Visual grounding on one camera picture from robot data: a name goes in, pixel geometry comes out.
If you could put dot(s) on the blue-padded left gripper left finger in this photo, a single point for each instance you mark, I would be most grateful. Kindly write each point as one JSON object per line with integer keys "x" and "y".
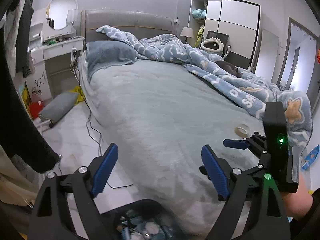
{"x": 51, "y": 217}

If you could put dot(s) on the red container on floor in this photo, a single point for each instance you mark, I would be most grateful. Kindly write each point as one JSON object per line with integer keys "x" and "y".
{"x": 35, "y": 108}

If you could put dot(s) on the white flower cat bed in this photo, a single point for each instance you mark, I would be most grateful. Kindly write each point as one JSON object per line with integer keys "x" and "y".
{"x": 212, "y": 45}

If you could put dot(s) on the grey floor cushion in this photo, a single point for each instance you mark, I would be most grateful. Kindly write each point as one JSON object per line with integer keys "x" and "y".
{"x": 58, "y": 108}

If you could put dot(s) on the white bedside lamp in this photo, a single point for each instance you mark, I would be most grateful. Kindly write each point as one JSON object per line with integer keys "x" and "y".
{"x": 187, "y": 33}

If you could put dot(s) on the white wardrobe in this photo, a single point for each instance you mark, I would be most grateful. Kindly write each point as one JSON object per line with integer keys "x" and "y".
{"x": 238, "y": 19}

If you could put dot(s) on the blue snack wrapper on floor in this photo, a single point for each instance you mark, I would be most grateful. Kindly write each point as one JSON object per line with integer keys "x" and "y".
{"x": 310, "y": 158}

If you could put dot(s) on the grey padded headboard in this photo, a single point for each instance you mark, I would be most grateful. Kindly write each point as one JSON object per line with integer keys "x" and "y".
{"x": 140, "y": 24}

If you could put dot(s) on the grey-green sheeted bed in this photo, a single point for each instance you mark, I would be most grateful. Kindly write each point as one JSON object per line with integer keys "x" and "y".
{"x": 160, "y": 116}

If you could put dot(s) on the blue-grey pillow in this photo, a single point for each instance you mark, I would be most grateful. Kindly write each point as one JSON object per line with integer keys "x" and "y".
{"x": 105, "y": 54}

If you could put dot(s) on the round wall mirror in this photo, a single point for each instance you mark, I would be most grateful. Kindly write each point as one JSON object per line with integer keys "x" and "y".
{"x": 57, "y": 12}

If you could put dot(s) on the black trash bin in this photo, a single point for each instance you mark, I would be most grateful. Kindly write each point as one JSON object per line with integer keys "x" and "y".
{"x": 143, "y": 219}

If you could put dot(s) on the cardboard tape roll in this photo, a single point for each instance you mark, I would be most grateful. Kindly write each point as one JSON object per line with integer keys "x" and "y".
{"x": 242, "y": 130}

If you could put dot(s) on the beige hanging garment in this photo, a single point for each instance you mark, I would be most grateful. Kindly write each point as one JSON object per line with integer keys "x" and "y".
{"x": 15, "y": 188}

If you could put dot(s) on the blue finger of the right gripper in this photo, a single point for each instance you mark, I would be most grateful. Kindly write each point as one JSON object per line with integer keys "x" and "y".
{"x": 237, "y": 144}

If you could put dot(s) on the grey room door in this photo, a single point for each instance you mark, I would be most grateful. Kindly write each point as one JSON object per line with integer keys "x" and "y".
{"x": 300, "y": 69}

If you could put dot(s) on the yellow bag by bed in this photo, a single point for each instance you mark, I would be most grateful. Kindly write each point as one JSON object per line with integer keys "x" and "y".
{"x": 79, "y": 94}

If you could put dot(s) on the person's right hand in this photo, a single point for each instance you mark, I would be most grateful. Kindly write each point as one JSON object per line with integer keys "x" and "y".
{"x": 298, "y": 204}

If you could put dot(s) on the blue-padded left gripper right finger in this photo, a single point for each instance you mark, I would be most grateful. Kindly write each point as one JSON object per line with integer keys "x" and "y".
{"x": 266, "y": 218}

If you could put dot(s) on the blue patterned fleece blanket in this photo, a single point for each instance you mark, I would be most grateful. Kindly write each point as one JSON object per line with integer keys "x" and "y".
{"x": 248, "y": 91}

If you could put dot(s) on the dark cat on bed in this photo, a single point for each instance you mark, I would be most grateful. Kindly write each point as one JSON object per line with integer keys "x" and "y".
{"x": 228, "y": 67}

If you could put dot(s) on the black hanging garment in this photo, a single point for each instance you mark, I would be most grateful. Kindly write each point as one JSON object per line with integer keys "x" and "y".
{"x": 19, "y": 136}

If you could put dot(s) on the white dressing table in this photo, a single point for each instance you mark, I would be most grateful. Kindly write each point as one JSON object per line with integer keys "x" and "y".
{"x": 51, "y": 55}

